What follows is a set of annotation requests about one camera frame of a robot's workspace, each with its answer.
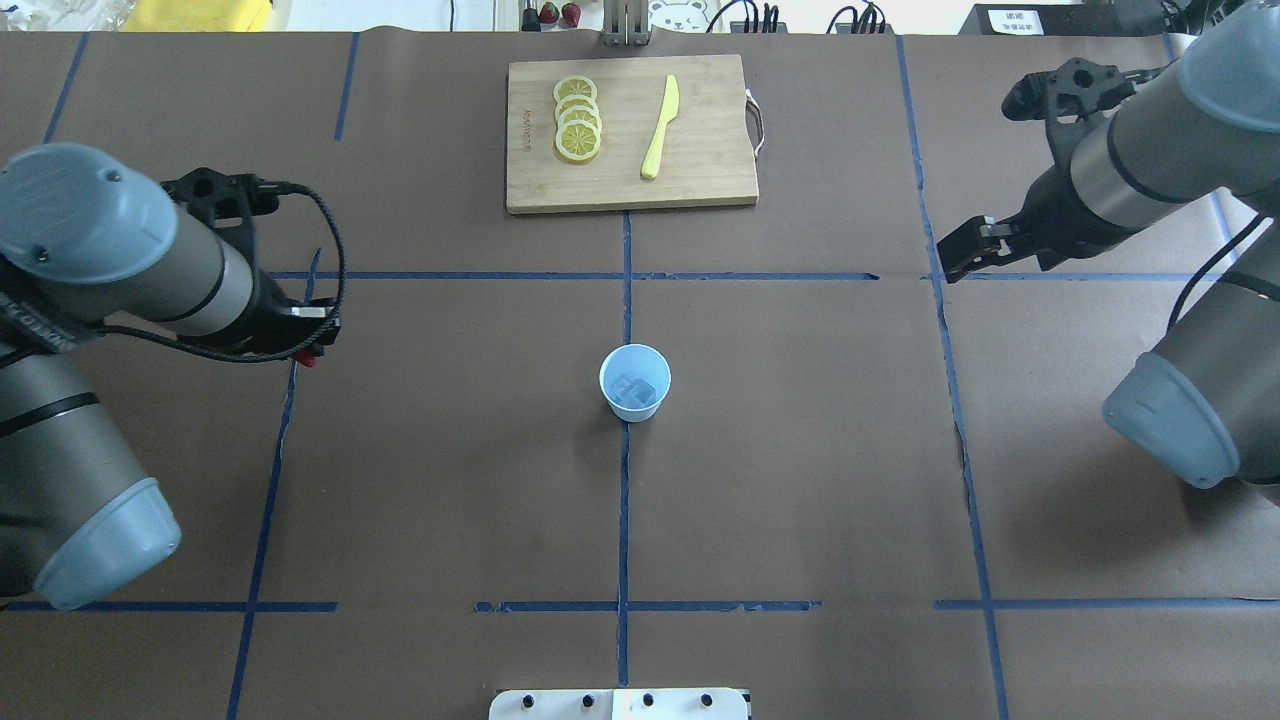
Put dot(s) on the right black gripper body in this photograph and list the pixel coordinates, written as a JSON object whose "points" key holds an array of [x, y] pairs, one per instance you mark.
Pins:
{"points": [[1052, 212]]}

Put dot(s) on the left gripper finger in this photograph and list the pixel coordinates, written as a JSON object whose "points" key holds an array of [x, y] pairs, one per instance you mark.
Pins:
{"points": [[320, 347], [315, 313]]}

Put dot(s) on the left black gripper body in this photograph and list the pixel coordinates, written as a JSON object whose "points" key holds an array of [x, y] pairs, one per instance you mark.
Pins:
{"points": [[272, 301]]}

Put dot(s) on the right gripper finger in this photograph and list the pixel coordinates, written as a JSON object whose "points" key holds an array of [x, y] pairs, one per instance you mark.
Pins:
{"points": [[956, 265], [980, 239]]}

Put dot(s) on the clear ice cube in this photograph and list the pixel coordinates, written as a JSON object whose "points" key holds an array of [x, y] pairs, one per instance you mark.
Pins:
{"points": [[645, 394], [621, 390]]}

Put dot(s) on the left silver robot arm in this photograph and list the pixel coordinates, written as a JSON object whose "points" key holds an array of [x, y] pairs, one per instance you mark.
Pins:
{"points": [[92, 249]]}

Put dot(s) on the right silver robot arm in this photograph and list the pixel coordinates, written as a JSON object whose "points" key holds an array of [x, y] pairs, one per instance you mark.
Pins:
{"points": [[1129, 148]]}

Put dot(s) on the light blue cup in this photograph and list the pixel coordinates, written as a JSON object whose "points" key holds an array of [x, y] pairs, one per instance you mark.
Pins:
{"points": [[642, 361]]}

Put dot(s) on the wooden cutting board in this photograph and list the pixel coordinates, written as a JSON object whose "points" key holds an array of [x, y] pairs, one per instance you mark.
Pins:
{"points": [[709, 159]]}

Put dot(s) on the yellow plastic knife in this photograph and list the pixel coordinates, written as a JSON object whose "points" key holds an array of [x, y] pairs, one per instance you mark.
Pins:
{"points": [[668, 112]]}

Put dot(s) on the lemon slices row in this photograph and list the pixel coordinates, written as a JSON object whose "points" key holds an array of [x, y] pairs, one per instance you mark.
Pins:
{"points": [[579, 123]]}

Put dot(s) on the yellow cloth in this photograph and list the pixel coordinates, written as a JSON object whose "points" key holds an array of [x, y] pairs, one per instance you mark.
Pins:
{"points": [[199, 16]]}

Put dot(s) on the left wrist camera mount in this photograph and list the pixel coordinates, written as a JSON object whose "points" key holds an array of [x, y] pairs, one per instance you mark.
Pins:
{"points": [[226, 204]]}

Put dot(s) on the aluminium frame post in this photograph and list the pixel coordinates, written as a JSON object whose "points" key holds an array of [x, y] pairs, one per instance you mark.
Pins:
{"points": [[626, 23]]}

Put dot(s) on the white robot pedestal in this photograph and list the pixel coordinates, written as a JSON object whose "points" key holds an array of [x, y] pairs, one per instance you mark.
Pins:
{"points": [[622, 703]]}

